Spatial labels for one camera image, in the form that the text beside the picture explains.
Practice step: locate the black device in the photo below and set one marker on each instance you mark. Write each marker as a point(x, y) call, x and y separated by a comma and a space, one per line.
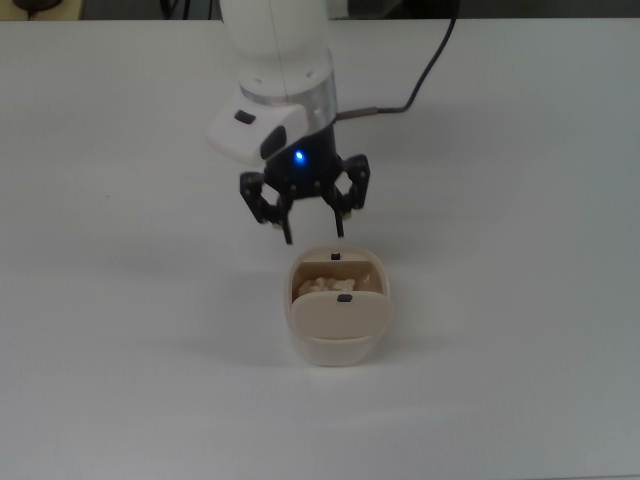
point(37, 5)

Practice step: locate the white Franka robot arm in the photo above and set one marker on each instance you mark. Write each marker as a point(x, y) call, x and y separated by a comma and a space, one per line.
point(277, 40)

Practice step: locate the white paper trash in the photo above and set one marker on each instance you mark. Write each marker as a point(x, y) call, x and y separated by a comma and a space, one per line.
point(325, 285)

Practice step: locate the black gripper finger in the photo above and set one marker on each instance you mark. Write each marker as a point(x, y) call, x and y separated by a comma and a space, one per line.
point(356, 185)
point(255, 197)

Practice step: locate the small cream bin with lid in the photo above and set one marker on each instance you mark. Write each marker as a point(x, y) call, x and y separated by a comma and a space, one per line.
point(340, 320)

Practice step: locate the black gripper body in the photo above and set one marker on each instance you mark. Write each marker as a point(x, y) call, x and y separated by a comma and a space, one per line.
point(305, 175)

